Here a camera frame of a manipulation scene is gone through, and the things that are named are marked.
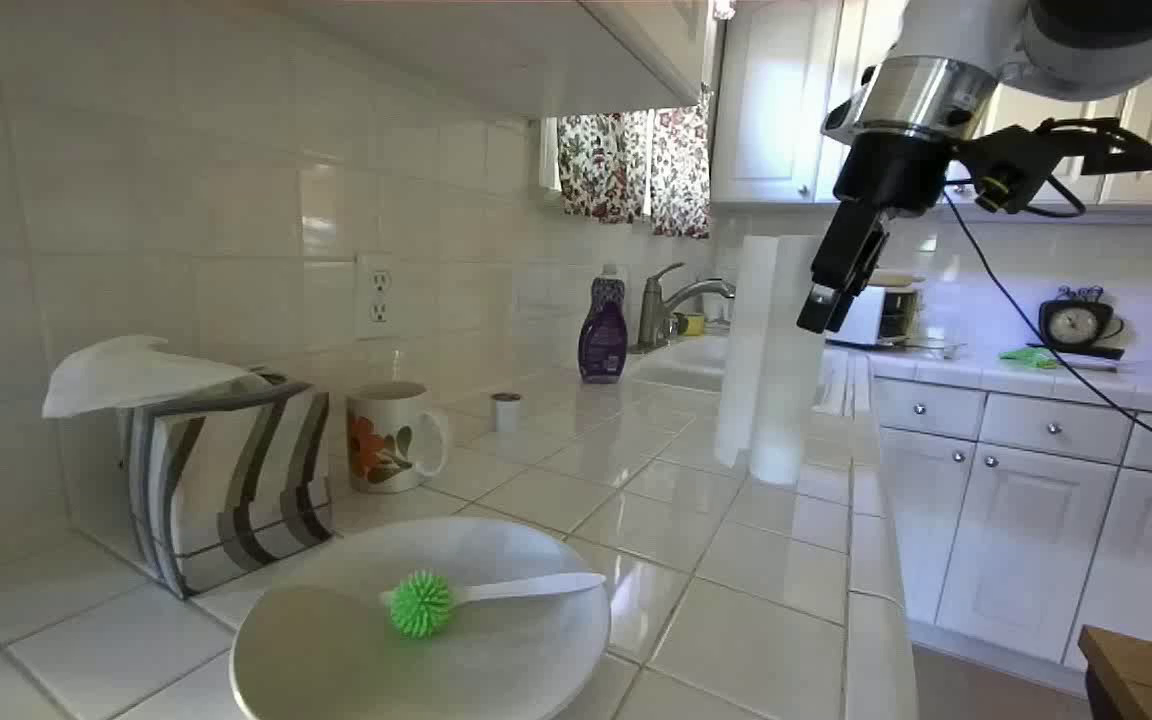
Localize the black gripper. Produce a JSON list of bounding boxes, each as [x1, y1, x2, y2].
[[795, 130, 951, 331]]

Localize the white cabinet door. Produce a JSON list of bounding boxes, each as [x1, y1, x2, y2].
[[579, 0, 711, 97], [711, 0, 858, 203]]

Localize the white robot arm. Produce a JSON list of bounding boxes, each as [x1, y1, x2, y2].
[[795, 0, 1152, 331]]

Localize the white coffee maker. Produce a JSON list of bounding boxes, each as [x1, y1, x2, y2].
[[831, 275, 920, 347]]

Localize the white paper towel roll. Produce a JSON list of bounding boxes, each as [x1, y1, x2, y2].
[[711, 233, 825, 482]]

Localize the chrome kitchen faucet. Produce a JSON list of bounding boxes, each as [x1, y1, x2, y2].
[[637, 263, 737, 353]]

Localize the floral window curtain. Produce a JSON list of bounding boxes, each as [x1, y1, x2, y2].
[[554, 104, 711, 241]]

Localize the purple dish soap bottle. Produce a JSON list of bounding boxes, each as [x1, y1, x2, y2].
[[579, 263, 628, 383]]

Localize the black analog clock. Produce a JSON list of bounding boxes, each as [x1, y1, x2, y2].
[[1040, 286, 1125, 347]]

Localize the white lower cabinets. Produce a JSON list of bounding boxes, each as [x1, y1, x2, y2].
[[871, 375, 1152, 666]]

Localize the small white cup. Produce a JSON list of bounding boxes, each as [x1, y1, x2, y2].
[[490, 393, 523, 433]]

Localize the white floral mug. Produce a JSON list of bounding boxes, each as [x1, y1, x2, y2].
[[349, 380, 453, 491]]

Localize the white electrical outlet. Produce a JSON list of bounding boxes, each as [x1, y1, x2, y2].
[[357, 260, 391, 334]]

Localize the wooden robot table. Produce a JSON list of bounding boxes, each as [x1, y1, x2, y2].
[[1074, 625, 1152, 720]]

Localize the green spiky dish brush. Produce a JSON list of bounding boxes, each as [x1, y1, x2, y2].
[[379, 571, 602, 640]]

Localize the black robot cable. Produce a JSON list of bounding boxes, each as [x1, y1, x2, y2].
[[936, 114, 1152, 472]]

